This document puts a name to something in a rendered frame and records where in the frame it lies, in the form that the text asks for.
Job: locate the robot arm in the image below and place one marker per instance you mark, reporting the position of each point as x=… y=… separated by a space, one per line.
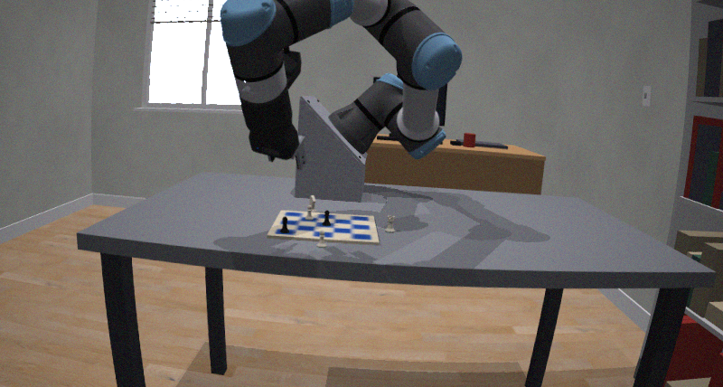
x=256 y=31

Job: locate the blue and cream chessboard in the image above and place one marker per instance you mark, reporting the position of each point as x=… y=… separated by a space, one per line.
x=345 y=228

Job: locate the white pawn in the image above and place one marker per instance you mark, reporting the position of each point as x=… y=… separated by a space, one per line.
x=321 y=243
x=309 y=214

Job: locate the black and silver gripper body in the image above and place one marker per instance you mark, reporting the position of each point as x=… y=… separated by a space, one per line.
x=268 y=112

